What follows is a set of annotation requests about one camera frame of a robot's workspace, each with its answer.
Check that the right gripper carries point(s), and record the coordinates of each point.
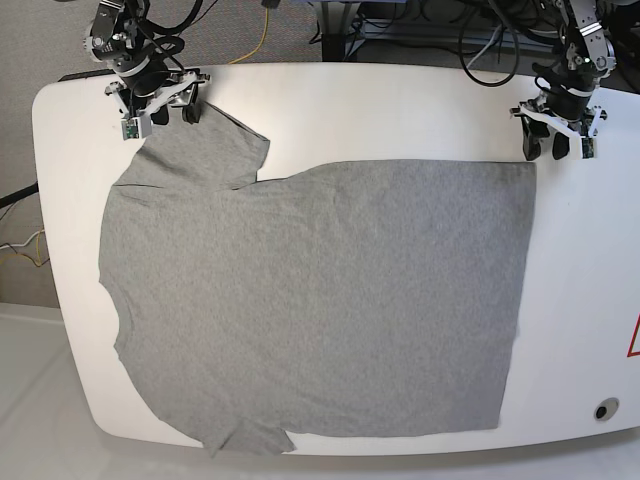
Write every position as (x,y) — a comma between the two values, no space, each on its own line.
(150,92)

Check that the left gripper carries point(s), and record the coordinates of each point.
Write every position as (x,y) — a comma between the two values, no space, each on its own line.
(556,109)

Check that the grey T-shirt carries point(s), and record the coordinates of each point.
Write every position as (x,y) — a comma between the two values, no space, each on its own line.
(354,299)

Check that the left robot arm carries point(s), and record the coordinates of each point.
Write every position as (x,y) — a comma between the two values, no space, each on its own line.
(578,22)

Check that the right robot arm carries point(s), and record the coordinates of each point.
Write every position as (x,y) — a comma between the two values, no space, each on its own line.
(143,55)

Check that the black bar behind table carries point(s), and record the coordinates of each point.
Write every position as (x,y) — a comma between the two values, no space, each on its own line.
(85,75)

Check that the red triangle sticker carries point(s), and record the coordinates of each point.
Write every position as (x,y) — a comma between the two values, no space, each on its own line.
(634,348)

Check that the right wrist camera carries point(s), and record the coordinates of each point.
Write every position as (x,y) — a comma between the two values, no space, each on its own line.
(138,127)

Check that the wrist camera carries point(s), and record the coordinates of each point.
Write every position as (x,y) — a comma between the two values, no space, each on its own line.
(138,127)
(588,147)

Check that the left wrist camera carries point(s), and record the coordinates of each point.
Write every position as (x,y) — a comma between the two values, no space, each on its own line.
(588,147)

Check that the aluminium frame rail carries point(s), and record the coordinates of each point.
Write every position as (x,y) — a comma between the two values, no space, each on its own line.
(425,37)

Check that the black table leg post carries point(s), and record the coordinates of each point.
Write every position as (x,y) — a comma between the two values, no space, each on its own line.
(333,47)

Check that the black table mount hole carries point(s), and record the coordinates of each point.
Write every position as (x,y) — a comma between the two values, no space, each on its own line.
(606,409)

